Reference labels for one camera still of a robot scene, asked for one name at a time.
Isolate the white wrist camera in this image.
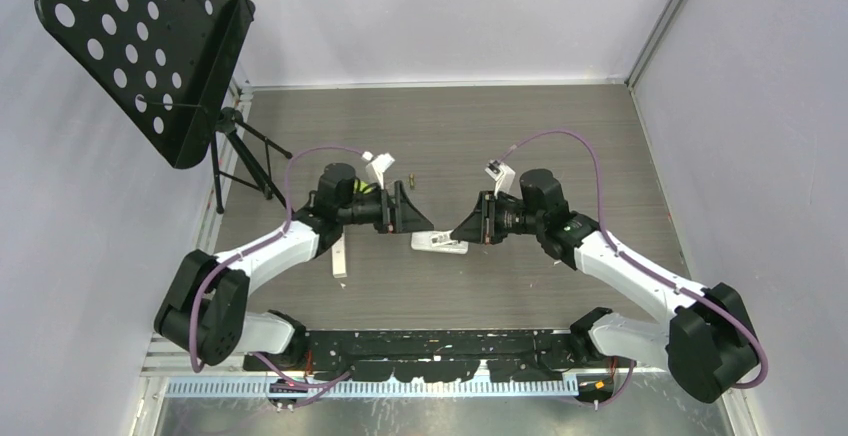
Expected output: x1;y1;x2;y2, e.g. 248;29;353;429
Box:
485;160;515;197
361;151;395;189

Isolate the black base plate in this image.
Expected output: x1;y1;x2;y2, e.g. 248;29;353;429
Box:
243;329;630;383

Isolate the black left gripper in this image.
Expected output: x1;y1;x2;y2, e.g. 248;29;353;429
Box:
338;182;433;235

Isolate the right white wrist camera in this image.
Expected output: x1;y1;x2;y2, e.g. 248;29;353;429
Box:
485;160;515;197

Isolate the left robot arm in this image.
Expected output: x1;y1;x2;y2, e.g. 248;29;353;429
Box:
153;163;434;370

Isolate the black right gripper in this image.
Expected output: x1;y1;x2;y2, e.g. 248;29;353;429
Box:
452;190;545;245

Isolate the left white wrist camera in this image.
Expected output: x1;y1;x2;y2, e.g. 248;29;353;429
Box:
361;151;395;189

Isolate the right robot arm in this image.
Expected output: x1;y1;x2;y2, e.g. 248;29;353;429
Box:
451;169;768;403

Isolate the black music stand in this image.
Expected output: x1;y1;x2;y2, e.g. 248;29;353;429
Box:
34;0;281;199

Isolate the white remote control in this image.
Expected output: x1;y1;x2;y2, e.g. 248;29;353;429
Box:
410;231;469;255
331;234;347;279

